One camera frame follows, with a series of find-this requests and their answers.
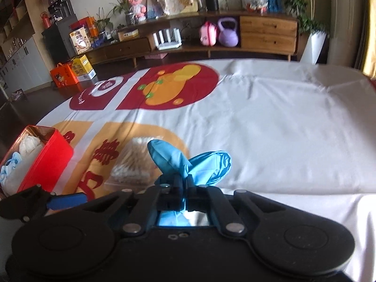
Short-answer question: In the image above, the blue disposable glove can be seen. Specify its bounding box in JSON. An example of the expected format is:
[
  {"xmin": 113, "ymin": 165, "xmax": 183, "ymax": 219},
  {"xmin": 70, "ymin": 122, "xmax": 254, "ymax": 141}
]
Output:
[{"xmin": 147, "ymin": 139, "xmax": 232, "ymax": 227}]

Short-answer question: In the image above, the purple kettlebell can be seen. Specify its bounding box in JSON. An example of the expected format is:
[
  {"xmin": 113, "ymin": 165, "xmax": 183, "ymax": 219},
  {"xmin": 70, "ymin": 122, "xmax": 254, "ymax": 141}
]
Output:
[{"xmin": 217, "ymin": 18, "xmax": 239, "ymax": 47}]

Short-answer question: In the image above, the wooden tv cabinet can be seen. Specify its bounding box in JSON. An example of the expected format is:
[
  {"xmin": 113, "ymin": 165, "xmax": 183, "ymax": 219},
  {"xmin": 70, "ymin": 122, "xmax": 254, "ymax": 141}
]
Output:
[{"xmin": 85, "ymin": 10, "xmax": 300, "ymax": 68}]

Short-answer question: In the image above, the small cardboard box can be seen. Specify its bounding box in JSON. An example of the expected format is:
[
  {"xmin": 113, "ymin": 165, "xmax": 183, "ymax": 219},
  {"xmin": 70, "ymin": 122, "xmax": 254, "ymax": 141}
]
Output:
[{"xmin": 117, "ymin": 29, "xmax": 139, "ymax": 42}]

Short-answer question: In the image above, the blue toy box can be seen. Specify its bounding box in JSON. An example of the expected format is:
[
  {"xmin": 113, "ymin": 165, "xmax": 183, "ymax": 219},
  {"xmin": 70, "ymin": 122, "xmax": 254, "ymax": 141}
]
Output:
[{"xmin": 147, "ymin": 0, "xmax": 163, "ymax": 20}]

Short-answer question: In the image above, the orange gift bag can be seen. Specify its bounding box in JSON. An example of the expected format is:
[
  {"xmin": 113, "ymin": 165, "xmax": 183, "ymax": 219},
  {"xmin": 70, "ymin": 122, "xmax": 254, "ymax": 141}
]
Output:
[{"xmin": 50, "ymin": 63, "xmax": 79, "ymax": 88}]

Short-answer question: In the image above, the colourful snack box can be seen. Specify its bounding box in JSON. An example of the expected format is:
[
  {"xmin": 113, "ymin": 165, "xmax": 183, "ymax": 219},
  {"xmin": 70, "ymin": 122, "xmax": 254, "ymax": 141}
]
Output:
[{"xmin": 70, "ymin": 26, "xmax": 91, "ymax": 55}]

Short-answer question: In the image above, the pink kettle toy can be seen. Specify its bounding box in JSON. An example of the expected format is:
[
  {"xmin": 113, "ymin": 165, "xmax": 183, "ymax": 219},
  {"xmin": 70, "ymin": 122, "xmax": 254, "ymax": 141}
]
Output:
[{"xmin": 200, "ymin": 21, "xmax": 218, "ymax": 47}]

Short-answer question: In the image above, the black coffee machine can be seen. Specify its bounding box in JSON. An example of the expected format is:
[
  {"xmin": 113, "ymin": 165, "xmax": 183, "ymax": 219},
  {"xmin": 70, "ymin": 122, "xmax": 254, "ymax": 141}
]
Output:
[{"xmin": 48, "ymin": 0, "xmax": 72, "ymax": 22}]

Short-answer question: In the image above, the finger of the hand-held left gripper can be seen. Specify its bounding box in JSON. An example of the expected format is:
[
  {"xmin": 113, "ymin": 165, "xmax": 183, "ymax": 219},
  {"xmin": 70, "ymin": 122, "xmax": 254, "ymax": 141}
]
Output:
[
  {"xmin": 0, "ymin": 184, "xmax": 50, "ymax": 223},
  {"xmin": 44, "ymin": 192, "xmax": 88, "ymax": 211}
]

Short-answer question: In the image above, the black cabinet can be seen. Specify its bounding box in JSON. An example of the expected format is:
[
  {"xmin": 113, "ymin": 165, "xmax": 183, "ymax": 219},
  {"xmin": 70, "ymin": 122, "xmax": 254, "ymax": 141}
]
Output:
[{"xmin": 41, "ymin": 20, "xmax": 80, "ymax": 65}]

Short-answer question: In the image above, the pink doll figure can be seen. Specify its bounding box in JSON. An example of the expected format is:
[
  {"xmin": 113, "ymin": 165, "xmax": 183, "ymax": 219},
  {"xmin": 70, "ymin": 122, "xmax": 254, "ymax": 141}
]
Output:
[{"xmin": 125, "ymin": 0, "xmax": 147, "ymax": 22}]

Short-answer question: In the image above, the wall shelf unit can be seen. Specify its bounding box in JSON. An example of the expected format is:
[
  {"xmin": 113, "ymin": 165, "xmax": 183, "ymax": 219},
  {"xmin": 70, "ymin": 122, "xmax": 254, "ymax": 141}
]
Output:
[{"xmin": 0, "ymin": 0, "xmax": 55, "ymax": 97}]

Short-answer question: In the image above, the white gauze roll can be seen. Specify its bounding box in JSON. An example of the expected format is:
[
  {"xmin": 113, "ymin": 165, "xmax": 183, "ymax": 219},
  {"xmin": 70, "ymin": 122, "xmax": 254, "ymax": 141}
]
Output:
[{"xmin": 19, "ymin": 133, "xmax": 44, "ymax": 157}]

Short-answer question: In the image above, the white plastic packet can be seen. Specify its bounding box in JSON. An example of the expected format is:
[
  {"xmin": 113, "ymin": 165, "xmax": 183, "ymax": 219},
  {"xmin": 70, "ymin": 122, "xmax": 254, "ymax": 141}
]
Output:
[{"xmin": 3, "ymin": 159, "xmax": 44, "ymax": 196}]

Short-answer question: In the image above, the red thermos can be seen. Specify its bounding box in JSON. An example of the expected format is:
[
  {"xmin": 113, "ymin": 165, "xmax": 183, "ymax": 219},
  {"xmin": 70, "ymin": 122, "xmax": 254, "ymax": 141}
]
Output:
[{"xmin": 40, "ymin": 12, "xmax": 53, "ymax": 29}]

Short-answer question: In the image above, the clear bag of cotton swabs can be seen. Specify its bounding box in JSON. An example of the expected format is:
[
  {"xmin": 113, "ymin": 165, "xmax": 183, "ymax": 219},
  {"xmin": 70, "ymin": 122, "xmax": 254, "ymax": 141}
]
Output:
[{"xmin": 104, "ymin": 137, "xmax": 168, "ymax": 187}]

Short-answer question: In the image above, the red orange box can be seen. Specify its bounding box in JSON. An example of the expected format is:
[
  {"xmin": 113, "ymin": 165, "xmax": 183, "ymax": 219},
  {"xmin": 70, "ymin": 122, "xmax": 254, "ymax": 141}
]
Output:
[{"xmin": 70, "ymin": 16, "xmax": 99, "ymax": 37}]

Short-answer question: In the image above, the yellow curtain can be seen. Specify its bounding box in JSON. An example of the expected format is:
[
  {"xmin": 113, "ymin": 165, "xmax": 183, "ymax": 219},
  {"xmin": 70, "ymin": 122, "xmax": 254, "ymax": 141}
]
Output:
[{"xmin": 352, "ymin": 0, "xmax": 376, "ymax": 80}]

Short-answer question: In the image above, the green artificial tree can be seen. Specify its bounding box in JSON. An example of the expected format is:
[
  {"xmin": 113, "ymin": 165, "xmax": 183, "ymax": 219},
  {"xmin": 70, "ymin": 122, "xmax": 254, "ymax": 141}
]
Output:
[{"xmin": 273, "ymin": 0, "xmax": 329, "ymax": 36}]

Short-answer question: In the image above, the white router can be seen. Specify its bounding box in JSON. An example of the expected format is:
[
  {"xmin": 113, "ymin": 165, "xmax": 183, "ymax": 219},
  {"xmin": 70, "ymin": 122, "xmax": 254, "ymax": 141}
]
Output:
[{"xmin": 153, "ymin": 28, "xmax": 183, "ymax": 50}]

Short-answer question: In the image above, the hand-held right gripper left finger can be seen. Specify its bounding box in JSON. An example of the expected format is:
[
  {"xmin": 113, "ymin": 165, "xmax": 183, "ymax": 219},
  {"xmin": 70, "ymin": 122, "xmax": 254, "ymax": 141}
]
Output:
[{"xmin": 82, "ymin": 174, "xmax": 186, "ymax": 237}]

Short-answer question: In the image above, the potted green plant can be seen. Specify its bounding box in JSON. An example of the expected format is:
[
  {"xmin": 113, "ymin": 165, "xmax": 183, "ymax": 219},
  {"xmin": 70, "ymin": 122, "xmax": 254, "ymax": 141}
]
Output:
[
  {"xmin": 88, "ymin": 7, "xmax": 114, "ymax": 40},
  {"xmin": 110, "ymin": 0, "xmax": 137, "ymax": 25}
]

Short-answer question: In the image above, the yellow carton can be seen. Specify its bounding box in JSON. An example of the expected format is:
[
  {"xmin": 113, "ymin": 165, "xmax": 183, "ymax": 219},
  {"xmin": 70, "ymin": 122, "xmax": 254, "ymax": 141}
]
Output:
[{"xmin": 70, "ymin": 54, "xmax": 97, "ymax": 80}]

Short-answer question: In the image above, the white planter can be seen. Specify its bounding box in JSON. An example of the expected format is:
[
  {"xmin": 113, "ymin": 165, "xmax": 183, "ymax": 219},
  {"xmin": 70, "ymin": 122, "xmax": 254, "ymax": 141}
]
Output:
[{"xmin": 300, "ymin": 31, "xmax": 328, "ymax": 65}]

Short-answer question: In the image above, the red tin box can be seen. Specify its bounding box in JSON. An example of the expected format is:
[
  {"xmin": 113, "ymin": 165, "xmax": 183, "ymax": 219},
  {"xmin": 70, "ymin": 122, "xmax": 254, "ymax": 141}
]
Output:
[{"xmin": 0, "ymin": 125, "xmax": 74, "ymax": 200}]

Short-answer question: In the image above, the blue and white mask packet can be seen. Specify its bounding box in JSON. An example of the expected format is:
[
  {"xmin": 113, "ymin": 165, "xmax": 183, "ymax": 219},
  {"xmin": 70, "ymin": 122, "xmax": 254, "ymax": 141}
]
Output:
[{"xmin": 0, "ymin": 151, "xmax": 24, "ymax": 183}]

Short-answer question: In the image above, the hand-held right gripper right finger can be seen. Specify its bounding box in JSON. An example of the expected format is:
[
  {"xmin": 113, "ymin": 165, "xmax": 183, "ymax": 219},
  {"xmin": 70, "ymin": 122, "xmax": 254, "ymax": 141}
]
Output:
[{"xmin": 186, "ymin": 179, "xmax": 287, "ymax": 237}]

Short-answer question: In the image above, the white red printed tablecloth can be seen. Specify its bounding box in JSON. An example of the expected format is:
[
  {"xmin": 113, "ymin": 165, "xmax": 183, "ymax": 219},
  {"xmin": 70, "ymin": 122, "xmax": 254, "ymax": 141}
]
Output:
[{"xmin": 35, "ymin": 59, "xmax": 376, "ymax": 282}]

